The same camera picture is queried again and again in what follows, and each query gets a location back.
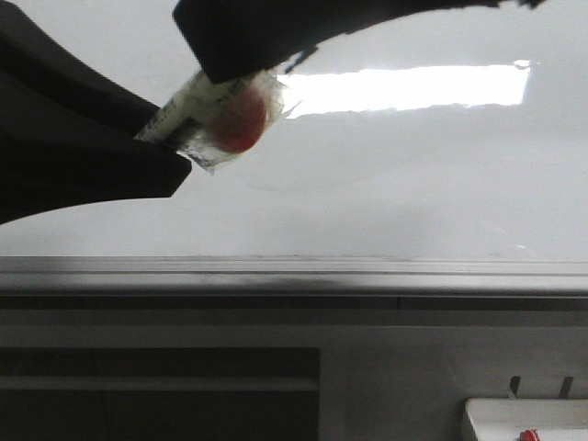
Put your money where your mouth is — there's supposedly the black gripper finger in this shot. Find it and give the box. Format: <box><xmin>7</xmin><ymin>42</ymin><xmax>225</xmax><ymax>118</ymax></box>
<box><xmin>172</xmin><ymin>0</ymin><xmax>548</xmax><ymax>85</ymax></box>
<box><xmin>1</xmin><ymin>4</ymin><xmax>192</xmax><ymax>223</ymax></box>

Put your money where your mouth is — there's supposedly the white black-tipped whiteboard marker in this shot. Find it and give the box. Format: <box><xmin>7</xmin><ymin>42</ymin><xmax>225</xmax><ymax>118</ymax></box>
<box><xmin>135</xmin><ymin>70</ymin><xmax>287</xmax><ymax>173</ymax></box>

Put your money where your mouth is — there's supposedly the white marker tray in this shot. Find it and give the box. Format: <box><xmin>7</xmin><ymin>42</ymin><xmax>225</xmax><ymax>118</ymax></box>
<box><xmin>461</xmin><ymin>376</ymin><xmax>587</xmax><ymax>440</ymax></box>

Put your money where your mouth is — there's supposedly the red capped marker in tray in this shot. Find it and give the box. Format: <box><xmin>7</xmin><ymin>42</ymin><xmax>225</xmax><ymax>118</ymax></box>
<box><xmin>519</xmin><ymin>429</ymin><xmax>540</xmax><ymax>441</ymax></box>

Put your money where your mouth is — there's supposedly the white whiteboard with aluminium frame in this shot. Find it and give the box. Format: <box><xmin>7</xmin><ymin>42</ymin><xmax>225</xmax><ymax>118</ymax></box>
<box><xmin>1</xmin><ymin>1</ymin><xmax>587</xmax><ymax>310</ymax></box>

